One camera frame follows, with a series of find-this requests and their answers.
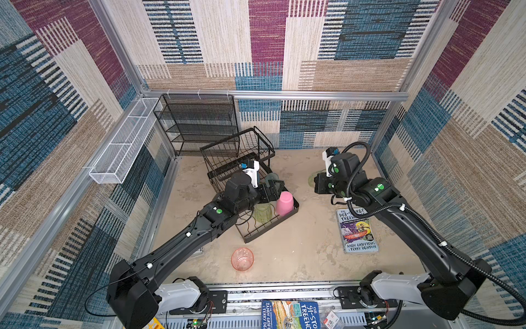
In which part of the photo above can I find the pink transparent glass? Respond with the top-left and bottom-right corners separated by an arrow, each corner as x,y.
231,248 -> 254,271

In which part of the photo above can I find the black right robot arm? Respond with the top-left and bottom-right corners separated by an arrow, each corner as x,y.
314,148 -> 491,320

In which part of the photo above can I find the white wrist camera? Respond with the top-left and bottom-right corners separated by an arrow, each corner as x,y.
322,147 -> 340,177
241,160 -> 260,189

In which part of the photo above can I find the small clear plastic packet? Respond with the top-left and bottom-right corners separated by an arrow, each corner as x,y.
320,308 -> 345,329

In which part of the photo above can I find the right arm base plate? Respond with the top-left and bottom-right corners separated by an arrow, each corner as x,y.
333,286 -> 399,309

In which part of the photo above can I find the teal textured plastic cup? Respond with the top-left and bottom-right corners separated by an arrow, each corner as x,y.
264,173 -> 279,183

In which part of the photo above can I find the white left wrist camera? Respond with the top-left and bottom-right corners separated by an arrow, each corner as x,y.
241,160 -> 260,189

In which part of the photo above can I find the black mesh shelf unit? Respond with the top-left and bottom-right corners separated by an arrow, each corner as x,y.
153,94 -> 238,156

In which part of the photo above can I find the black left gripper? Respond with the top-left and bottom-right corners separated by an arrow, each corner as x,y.
234,180 -> 286,218

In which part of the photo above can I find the black wire dish rack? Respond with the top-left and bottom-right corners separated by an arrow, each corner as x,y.
200,127 -> 299,243

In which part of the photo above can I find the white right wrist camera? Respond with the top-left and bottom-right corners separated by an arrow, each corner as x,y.
322,147 -> 340,177

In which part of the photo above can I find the pink plastic cup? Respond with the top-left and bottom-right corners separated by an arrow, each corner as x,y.
276,191 -> 295,216

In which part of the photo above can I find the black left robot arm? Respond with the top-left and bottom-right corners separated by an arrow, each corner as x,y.
106,172 -> 285,328

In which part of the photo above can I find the yellow card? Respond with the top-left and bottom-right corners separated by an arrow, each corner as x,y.
143,317 -> 165,329

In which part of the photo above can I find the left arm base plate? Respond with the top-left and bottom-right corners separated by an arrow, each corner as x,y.
202,290 -> 228,315

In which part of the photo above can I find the blue treehouse book front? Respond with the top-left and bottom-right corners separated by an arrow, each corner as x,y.
261,300 -> 322,329

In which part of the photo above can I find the green transparent glass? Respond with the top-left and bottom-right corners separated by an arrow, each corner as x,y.
253,203 -> 274,224
308,172 -> 319,189

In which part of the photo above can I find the white mesh wall basket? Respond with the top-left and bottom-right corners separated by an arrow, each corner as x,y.
89,98 -> 160,185

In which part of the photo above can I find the treehouse book on table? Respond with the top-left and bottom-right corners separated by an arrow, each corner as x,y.
336,208 -> 379,254

